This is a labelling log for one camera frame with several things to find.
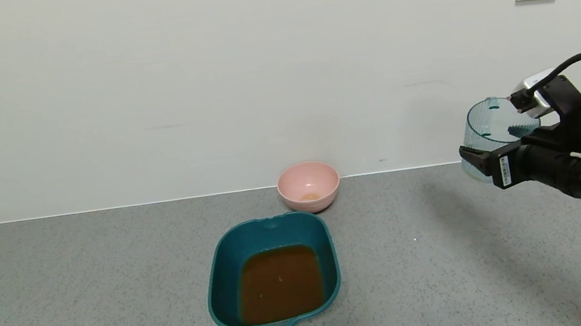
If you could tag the teal plastic tray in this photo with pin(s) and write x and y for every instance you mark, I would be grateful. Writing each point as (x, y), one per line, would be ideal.
(226, 270)

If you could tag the brown liquid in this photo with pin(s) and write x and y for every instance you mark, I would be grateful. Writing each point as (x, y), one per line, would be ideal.
(280, 283)

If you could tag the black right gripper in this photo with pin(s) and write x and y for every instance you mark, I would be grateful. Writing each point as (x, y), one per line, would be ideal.
(506, 169)

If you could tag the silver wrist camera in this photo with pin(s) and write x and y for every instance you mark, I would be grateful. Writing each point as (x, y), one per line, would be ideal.
(537, 94)

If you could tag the translucent blue ribbed cup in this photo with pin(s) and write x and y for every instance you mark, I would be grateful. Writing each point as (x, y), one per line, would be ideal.
(485, 122)

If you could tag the pink bowl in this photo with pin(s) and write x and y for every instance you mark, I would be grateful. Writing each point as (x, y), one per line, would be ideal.
(307, 186)

